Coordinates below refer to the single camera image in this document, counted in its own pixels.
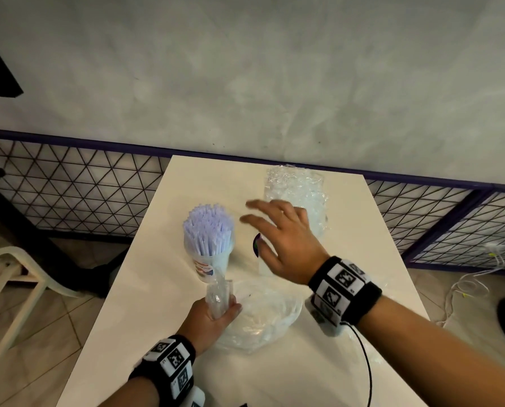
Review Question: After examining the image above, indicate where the person's right hand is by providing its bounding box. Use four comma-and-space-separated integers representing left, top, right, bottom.
239, 198, 330, 287

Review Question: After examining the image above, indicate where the person's left hand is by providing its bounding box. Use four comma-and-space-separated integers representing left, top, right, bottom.
177, 294, 243, 357

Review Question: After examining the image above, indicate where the clear acrylic sign stand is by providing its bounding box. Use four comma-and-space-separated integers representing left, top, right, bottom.
256, 167, 329, 276

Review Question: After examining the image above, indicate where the pack of straws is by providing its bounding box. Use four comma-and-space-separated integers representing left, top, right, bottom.
204, 266, 304, 356

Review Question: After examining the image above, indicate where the cluster of white straws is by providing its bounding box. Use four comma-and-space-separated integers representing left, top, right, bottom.
182, 203, 235, 257

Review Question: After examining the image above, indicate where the person's right forearm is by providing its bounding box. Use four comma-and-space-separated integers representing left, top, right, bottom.
356, 294, 505, 407

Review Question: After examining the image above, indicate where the person's left forearm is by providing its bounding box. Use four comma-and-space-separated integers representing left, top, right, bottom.
99, 376, 160, 407

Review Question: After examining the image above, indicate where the black marker wristband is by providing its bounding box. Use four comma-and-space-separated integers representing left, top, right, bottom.
305, 256, 383, 327
128, 334, 197, 407

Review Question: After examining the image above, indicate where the white plastic chair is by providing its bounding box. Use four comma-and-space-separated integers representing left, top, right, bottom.
0, 246, 86, 378

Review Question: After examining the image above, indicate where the black camera cable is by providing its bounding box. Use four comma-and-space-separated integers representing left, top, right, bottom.
341, 322, 374, 407

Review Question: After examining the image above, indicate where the dark wooden post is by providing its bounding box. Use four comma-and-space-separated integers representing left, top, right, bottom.
0, 177, 128, 298

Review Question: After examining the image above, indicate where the thin white cable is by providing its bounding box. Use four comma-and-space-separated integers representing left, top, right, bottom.
437, 243, 505, 329

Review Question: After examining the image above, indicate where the purple framed wire mesh fence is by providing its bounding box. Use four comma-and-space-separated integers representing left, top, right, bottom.
0, 127, 505, 276

